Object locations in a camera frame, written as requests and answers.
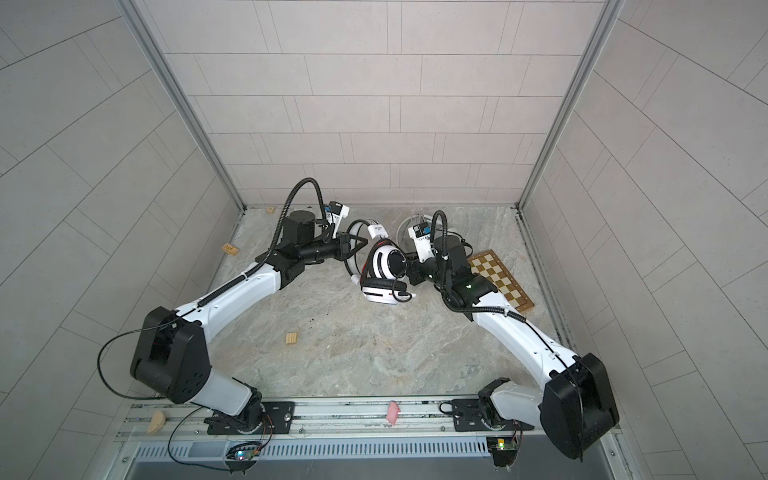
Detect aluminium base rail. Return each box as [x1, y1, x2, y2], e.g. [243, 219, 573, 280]
[116, 395, 517, 441]

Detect pink clip on rail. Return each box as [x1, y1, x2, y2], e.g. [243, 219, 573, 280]
[386, 401, 400, 426]

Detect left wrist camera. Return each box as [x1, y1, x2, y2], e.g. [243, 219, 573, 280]
[325, 201, 350, 239]

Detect left controller board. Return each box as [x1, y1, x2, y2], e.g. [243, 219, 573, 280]
[225, 441, 262, 462]

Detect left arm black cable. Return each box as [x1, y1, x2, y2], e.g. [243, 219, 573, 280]
[97, 177, 331, 401]

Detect wooden piece on rail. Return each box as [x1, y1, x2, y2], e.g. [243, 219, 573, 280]
[147, 410, 167, 435]

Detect right controller board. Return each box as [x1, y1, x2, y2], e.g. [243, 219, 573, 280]
[486, 436, 520, 468]

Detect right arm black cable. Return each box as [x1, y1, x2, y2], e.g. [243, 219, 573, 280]
[429, 209, 586, 462]

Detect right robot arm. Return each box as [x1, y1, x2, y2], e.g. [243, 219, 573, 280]
[408, 234, 620, 459]

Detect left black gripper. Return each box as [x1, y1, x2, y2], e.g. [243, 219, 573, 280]
[296, 231, 367, 265]

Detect white grey headphones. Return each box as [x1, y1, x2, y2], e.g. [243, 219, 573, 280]
[396, 214, 433, 241]

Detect black white headphones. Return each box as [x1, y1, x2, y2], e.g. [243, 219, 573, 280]
[344, 219, 413, 305]

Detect controller board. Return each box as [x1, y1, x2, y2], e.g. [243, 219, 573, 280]
[486, 436, 520, 468]
[225, 441, 262, 462]

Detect wooden chessboard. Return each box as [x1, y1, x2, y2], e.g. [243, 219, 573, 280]
[469, 250, 535, 313]

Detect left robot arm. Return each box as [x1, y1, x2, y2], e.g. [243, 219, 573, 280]
[130, 201, 358, 434]

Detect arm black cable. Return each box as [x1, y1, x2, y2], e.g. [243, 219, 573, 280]
[429, 209, 586, 462]
[97, 177, 331, 401]

